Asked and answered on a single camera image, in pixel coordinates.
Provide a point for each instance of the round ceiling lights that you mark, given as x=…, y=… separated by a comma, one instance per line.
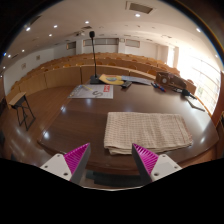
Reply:
x=137, y=15

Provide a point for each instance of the rows of wooden hall seats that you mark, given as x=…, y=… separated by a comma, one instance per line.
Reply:
x=63, y=75

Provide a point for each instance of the black gooseneck desk microphone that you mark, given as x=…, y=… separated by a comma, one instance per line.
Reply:
x=94, y=60

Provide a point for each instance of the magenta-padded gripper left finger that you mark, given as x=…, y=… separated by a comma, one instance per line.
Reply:
x=77, y=159

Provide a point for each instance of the white printed poster sheet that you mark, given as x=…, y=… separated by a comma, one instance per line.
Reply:
x=91, y=91

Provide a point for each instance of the ceiling air vent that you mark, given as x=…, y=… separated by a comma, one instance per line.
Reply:
x=140, y=7

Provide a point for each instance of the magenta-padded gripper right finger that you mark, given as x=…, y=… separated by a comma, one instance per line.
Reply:
x=146, y=160

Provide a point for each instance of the black remote control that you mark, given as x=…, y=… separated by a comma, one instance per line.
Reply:
x=126, y=84

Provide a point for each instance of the bright window wall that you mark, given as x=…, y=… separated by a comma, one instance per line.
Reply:
x=196, y=76

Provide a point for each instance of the black handheld microphone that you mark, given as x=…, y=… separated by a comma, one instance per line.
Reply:
x=184, y=92

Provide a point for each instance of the beige checked towel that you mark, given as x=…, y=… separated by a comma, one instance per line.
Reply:
x=146, y=131

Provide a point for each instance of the ceiling projector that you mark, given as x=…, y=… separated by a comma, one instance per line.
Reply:
x=80, y=33

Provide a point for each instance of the small folding side desk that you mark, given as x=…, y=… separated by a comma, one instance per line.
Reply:
x=20, y=100

